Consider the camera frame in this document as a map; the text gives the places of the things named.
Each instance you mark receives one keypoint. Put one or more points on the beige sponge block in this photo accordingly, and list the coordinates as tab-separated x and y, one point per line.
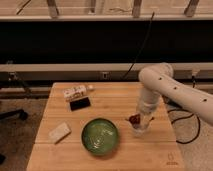
59	132

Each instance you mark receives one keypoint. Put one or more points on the black rectangular box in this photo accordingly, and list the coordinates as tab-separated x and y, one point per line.
79	104

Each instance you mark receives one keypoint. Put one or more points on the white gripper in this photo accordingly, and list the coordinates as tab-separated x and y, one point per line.
143	120

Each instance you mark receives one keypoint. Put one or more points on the black office chair base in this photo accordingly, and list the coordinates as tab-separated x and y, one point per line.
20	113

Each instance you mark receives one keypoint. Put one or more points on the green bowl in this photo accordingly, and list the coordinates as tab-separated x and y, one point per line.
100	137

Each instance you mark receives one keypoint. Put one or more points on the white ceramic cup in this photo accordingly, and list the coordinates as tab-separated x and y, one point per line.
139	129

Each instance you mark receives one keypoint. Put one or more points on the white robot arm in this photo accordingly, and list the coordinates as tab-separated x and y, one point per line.
158	80

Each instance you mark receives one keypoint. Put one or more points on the white printed carton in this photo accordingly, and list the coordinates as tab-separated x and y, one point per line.
74	92

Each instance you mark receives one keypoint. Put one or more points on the red pepper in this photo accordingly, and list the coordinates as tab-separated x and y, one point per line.
134	119

